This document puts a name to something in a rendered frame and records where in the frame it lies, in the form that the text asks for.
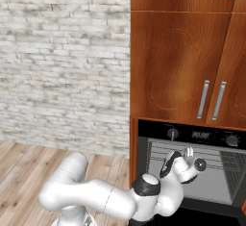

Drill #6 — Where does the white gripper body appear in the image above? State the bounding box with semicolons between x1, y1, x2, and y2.
183;145;195;160

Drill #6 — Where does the black oven knob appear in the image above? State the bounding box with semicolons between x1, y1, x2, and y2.
167;128;179;141
225;134;239;147

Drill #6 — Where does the black built-in oven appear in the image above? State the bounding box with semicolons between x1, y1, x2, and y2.
136;119;246;226

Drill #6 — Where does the black oven door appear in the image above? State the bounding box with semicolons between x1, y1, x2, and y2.
140;198;246;226

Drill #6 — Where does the large wooden cupboard door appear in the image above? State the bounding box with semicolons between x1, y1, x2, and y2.
130;11;233;126

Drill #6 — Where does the narrow wooden cupboard door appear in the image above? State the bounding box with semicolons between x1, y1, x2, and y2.
205;12;246;130

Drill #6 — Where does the silver cupboard handle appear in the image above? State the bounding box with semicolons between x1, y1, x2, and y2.
196;79;211;120
211;81;228;121

